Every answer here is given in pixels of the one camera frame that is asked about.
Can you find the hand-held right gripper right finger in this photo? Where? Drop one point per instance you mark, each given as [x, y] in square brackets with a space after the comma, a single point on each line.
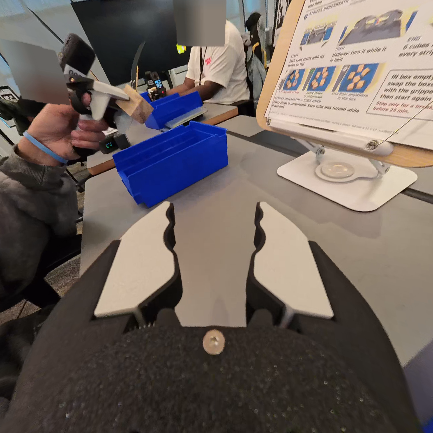
[291, 274]

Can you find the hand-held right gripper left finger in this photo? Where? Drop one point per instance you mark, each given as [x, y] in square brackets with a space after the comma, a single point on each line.
[138, 270]

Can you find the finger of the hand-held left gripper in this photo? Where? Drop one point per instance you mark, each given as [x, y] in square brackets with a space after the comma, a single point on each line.
[123, 121]
[110, 91]

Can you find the wooden cube with blue stripe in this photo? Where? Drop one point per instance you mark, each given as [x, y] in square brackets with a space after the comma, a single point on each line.
[138, 108]

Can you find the person's left forearm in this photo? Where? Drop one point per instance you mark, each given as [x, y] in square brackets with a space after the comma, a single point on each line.
[30, 209]

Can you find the person's left hand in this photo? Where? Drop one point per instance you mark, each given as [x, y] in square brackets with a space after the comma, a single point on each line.
[50, 132]

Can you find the black digital timer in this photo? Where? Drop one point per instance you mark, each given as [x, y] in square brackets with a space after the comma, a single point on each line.
[108, 145]

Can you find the large black screen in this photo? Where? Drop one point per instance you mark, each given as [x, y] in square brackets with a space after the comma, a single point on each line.
[118, 33]

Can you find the wooden pole with black end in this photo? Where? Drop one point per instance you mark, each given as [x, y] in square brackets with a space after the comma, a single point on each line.
[44, 22]

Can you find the grey padded case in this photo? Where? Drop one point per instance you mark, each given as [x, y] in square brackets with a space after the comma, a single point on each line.
[189, 116]

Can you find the black white marker card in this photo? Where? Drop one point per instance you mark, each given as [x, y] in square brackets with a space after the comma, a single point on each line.
[8, 94]

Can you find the blue wristband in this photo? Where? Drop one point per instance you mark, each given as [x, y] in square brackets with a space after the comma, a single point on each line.
[44, 149]

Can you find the grey table with wooden edge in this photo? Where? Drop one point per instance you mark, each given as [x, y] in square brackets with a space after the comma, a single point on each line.
[220, 113]

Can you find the wood and white document stand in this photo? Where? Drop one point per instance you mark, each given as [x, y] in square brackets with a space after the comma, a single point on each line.
[345, 189]

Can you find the grey denim jacket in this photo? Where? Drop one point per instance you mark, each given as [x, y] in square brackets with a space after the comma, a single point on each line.
[257, 67]

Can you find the person's legs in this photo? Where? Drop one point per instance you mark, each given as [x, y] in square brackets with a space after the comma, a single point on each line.
[20, 355]

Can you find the printed instruction sheet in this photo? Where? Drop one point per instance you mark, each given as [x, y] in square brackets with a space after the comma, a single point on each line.
[355, 111]

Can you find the black framed marker sign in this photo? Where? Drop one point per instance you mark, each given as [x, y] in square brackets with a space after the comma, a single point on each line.
[280, 20]

